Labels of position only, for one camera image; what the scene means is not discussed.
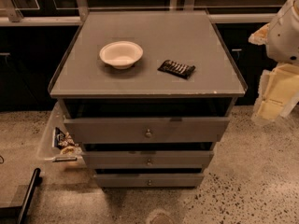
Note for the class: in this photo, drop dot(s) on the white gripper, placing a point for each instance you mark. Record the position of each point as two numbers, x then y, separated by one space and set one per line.
284 36

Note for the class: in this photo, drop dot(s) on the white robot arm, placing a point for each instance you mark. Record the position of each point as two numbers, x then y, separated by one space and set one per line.
282 43

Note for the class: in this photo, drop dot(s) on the grey drawer cabinet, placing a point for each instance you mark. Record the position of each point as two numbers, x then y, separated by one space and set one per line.
87 88

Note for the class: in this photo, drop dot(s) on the grey top drawer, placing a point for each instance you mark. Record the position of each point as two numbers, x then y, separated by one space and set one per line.
146 130

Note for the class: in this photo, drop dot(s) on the black snack packet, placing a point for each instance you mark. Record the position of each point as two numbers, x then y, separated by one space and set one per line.
177 69

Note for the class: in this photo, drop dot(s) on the white paper bowl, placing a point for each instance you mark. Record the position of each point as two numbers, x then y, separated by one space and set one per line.
121 54

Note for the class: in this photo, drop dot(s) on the snack bags in bin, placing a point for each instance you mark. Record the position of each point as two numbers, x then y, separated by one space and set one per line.
64 143

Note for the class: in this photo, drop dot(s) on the clear plastic bin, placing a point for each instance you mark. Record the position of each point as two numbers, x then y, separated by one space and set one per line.
46 152

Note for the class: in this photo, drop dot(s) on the black bar on floor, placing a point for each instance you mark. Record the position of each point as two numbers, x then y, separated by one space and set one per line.
36 180

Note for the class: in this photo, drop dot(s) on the metal railing frame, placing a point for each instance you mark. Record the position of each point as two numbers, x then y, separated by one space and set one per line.
49 12

